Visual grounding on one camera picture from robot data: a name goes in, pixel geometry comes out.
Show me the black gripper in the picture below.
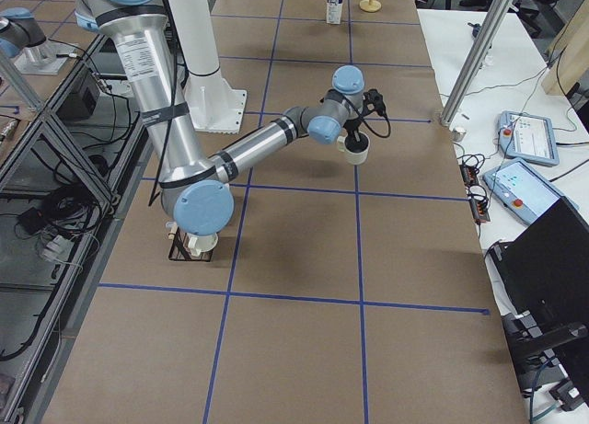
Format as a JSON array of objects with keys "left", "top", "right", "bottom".
[{"left": 344, "top": 118, "right": 363, "bottom": 139}]

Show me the white mug dark interior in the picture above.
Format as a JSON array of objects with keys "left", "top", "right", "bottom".
[{"left": 336, "top": 132, "right": 370, "bottom": 166}]

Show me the milk carton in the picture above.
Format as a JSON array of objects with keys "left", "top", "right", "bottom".
[{"left": 326, "top": 0, "right": 343, "bottom": 25}]

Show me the second robot arm grey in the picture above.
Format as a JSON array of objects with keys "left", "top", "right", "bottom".
[{"left": 1, "top": 7, "right": 65, "bottom": 75}]

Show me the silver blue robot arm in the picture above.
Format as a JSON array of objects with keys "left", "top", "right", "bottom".
[{"left": 75, "top": 0, "right": 364, "bottom": 236}]

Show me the white cup in rack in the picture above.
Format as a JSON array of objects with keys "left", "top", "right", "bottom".
[{"left": 188, "top": 233, "right": 218, "bottom": 257}]

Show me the small metal cylinder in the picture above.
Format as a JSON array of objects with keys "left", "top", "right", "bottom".
[{"left": 452, "top": 127, "right": 466, "bottom": 142}]

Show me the wooden mug tree stand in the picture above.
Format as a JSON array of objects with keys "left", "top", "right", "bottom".
[{"left": 359, "top": 0, "right": 382, "bottom": 13}]

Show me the black orange adapter box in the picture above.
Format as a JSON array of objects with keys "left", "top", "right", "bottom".
[{"left": 459, "top": 164, "right": 491, "bottom": 225}]

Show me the teach pendant far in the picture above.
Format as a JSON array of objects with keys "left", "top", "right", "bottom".
[{"left": 498, "top": 110, "right": 560, "bottom": 166}]

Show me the teach pendant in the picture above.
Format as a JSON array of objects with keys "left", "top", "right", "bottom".
[
  {"left": 498, "top": 110, "right": 560, "bottom": 166},
  {"left": 483, "top": 158, "right": 564, "bottom": 225}
]

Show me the teach pendant near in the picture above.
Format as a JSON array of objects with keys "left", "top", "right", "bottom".
[{"left": 483, "top": 158, "right": 564, "bottom": 225}]

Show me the black power adapter box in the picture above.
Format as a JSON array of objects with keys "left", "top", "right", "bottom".
[{"left": 57, "top": 70, "right": 99, "bottom": 120}]

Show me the black camera cable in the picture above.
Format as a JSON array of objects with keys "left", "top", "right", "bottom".
[{"left": 361, "top": 106, "right": 392, "bottom": 141}]

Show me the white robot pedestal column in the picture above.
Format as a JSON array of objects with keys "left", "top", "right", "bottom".
[{"left": 168, "top": 0, "right": 247, "bottom": 133}]

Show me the aluminium frame post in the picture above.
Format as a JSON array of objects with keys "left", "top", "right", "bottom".
[{"left": 440, "top": 0, "right": 513, "bottom": 127}]

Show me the black wire cup rack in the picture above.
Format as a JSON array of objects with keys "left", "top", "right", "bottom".
[{"left": 167, "top": 230, "right": 214, "bottom": 262}]

